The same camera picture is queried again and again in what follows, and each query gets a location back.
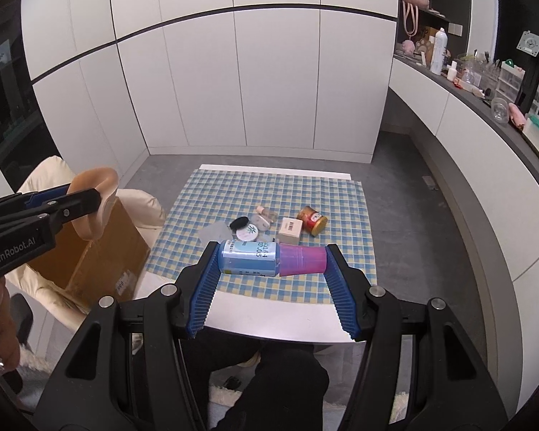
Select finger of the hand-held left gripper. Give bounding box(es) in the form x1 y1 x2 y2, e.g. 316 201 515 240
22 189 103 234
0 182 75 223

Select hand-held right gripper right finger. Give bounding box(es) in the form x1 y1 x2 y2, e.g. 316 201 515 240
326 244 508 431

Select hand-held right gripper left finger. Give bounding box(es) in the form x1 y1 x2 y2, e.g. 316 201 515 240
31 241 221 431

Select beige makeup sponge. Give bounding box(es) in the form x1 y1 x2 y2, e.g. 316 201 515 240
69 167 119 241

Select pink plastic cup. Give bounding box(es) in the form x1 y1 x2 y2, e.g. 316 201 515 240
276 243 328 277

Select blue drink can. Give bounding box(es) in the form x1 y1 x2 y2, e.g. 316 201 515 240
218 239 281 277

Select clear square plastic case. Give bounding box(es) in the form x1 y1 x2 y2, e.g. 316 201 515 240
197 223 234 245

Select brown cardboard box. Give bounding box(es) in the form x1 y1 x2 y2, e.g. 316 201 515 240
24 198 152 310

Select orange shiny candy packet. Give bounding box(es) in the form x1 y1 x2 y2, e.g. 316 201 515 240
296 205 328 236

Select small beige box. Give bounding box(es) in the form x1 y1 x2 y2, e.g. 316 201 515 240
277 217 304 244

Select person's left hand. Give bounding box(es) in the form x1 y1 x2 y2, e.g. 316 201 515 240
0 276 21 375

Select cream padded armchair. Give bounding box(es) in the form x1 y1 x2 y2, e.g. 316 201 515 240
4 156 167 337

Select dark glass cabinet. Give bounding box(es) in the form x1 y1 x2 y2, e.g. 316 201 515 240
0 31 75 191

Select person's black pants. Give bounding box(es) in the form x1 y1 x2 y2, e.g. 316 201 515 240
184 341 331 431

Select blue yellow checkered tablecloth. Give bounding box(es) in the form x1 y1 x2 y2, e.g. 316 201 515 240
141 168 378 299

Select long white sideboard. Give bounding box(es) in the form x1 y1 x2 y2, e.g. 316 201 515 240
382 51 539 369

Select clear glass cup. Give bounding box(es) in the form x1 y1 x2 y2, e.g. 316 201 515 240
489 96 509 123

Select pink pouch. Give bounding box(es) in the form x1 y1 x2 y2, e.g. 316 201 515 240
507 102 527 132

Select tall white spray bottle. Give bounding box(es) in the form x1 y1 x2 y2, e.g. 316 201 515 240
430 28 449 76

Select clear acrylic organizer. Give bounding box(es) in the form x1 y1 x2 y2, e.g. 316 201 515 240
458 51 499 95

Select white drawer organizer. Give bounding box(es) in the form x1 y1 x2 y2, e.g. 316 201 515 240
496 58 526 108

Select small brown shelf box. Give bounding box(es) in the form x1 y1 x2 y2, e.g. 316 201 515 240
418 26 438 52

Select metal wall plate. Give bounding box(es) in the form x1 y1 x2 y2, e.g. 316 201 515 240
516 31 539 57

